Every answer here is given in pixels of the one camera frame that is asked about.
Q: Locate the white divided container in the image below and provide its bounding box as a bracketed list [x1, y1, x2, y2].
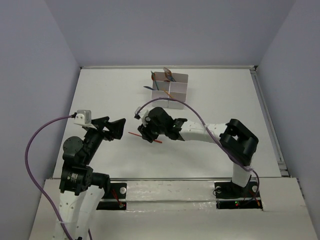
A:
[151, 71, 170, 108]
[168, 72, 189, 103]

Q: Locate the orange fork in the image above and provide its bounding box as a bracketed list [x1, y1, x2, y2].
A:
[163, 67, 173, 76]

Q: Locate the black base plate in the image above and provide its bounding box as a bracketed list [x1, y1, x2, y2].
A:
[212, 181, 263, 210]
[96, 182, 127, 211]

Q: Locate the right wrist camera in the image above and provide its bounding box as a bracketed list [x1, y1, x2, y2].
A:
[134, 106, 149, 127]

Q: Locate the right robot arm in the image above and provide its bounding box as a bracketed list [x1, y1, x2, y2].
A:
[134, 107, 259, 196]

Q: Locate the orange chopstick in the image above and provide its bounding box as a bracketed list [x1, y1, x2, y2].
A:
[128, 131, 163, 144]

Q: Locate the white left divided container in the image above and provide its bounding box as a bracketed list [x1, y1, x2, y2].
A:
[151, 71, 170, 108]

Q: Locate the purple cable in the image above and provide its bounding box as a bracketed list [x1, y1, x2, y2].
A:
[136, 97, 260, 201]
[24, 114, 76, 240]

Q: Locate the brown fork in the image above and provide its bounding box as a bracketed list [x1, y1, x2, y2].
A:
[164, 71, 171, 82]

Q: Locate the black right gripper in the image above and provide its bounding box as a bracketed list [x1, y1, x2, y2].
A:
[138, 114, 167, 142]

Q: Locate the white right divided container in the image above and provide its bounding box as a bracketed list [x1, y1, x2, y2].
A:
[168, 72, 189, 103]

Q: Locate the teal spoon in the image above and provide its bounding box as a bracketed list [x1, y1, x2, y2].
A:
[151, 71, 161, 91]

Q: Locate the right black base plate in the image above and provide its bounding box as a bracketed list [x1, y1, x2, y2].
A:
[212, 181, 263, 210]

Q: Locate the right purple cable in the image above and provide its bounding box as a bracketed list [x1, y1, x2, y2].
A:
[136, 97, 260, 201]

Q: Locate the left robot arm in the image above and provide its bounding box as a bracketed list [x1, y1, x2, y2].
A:
[53, 110, 126, 240]

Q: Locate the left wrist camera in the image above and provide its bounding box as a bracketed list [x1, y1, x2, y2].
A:
[73, 109, 92, 126]

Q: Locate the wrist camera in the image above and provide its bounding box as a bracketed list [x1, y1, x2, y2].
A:
[73, 109, 92, 126]
[134, 106, 149, 127]

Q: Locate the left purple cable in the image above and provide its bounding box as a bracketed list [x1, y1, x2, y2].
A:
[24, 114, 76, 240]

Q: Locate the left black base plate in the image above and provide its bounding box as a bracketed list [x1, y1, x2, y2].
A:
[96, 182, 127, 211]

